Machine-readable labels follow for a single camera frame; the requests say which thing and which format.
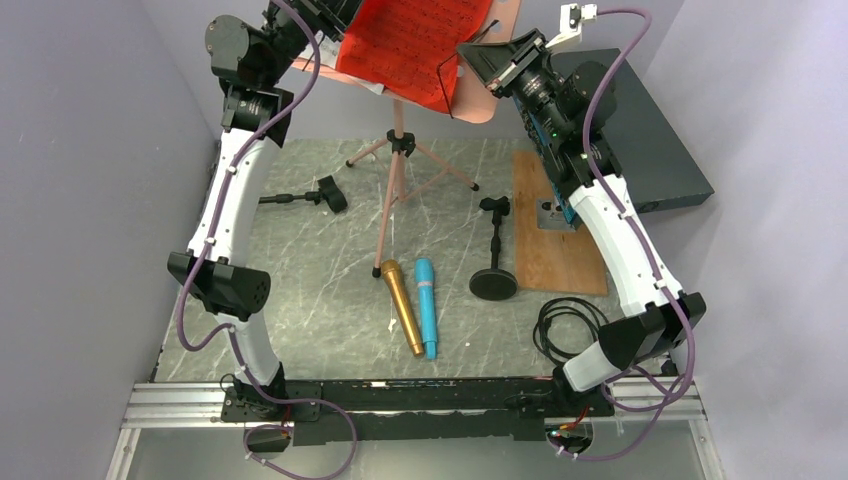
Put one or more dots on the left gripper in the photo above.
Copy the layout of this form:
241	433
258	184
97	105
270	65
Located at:
326	15

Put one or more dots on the blue toy microphone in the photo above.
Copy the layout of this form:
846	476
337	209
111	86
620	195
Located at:
425	278

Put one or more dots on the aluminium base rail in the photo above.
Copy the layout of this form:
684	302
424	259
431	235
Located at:
521	408

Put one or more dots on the red sheet music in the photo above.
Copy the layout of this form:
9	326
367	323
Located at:
409	47

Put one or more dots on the black desktop mic stand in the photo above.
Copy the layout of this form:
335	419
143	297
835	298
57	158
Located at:
328	192
494	283

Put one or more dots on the dark blue audio box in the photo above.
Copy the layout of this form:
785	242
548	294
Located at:
630	137

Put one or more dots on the gold toy microphone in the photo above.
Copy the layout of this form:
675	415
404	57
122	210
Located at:
393	276

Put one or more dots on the wooden board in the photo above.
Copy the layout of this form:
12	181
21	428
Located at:
548	256

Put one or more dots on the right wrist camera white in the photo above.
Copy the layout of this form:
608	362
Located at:
573	17

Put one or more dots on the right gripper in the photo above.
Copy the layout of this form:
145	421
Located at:
495	62

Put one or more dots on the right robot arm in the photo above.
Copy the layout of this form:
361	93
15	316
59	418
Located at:
659	314

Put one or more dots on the pink music stand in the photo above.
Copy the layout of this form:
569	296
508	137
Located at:
471	103

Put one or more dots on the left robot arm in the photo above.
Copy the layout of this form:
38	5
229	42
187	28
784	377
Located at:
248	62

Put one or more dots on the white sheet music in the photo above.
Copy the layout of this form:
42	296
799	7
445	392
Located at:
375	88

